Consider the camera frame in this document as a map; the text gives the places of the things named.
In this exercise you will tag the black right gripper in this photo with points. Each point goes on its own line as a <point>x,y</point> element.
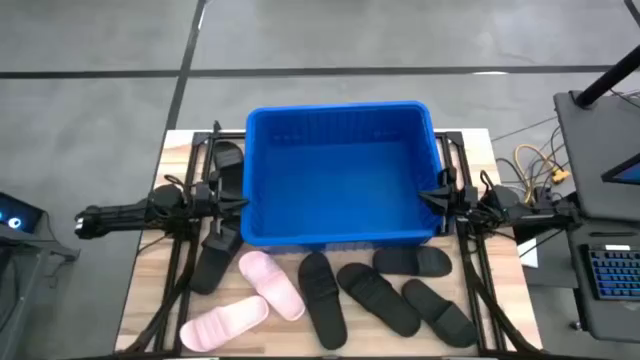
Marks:
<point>462,197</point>

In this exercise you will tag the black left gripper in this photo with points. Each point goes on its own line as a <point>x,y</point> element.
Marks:
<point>207,202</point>

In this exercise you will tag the black rubber slide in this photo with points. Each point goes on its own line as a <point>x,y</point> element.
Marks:
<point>212,265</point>
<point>322,300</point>
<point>440,312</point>
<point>415,261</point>
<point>227,157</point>
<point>377,300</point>

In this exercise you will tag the pink rubber slide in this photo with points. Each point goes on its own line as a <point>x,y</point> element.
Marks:
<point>220,324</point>
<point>270,282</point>

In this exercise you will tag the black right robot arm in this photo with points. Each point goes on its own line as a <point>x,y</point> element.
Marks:
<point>540,216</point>

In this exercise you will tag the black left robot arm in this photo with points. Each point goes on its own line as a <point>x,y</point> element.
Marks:
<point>120,217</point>

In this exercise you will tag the blue plastic bin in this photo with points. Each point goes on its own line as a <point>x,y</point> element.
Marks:
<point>340,190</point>

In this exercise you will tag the black desk base bar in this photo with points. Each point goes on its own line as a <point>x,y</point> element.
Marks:
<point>537,236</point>

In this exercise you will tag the white paper sheet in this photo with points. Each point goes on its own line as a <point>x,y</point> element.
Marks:
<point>531,255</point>

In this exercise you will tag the dark grey desk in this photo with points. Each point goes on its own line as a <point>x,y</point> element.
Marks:
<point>590,150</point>

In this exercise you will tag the black computer monitor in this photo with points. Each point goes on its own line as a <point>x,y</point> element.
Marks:
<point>627,172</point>

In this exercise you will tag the grey equipment stand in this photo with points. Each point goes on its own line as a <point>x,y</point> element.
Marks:
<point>45,245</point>

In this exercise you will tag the backlit black keyboard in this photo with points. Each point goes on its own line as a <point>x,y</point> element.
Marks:
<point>617,275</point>

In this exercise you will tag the black monitor pole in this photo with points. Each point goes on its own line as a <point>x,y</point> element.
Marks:
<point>607,77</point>

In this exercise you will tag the black computer with blue light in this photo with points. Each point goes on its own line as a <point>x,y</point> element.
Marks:
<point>20,212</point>

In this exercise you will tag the black aluminium frame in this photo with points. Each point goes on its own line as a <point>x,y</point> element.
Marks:
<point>201,136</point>
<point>456,136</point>

